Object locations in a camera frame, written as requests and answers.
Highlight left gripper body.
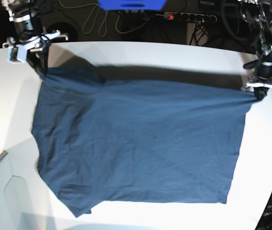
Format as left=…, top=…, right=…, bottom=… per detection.
left=243, top=60, right=272, bottom=84

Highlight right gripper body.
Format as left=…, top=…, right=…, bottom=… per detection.
left=2, top=21, right=68, bottom=53

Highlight dark blue t-shirt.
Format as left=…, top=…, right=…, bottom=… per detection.
left=32, top=67, right=257, bottom=217

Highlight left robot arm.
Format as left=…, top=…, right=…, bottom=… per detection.
left=220, top=0, right=272, bottom=100

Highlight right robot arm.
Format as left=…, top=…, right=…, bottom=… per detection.
left=1, top=0, right=69, bottom=76

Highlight blue plastic bin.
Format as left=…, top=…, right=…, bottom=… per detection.
left=98, top=0, right=166, bottom=11

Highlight black power strip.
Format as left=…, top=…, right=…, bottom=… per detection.
left=157, top=11, right=217, bottom=23

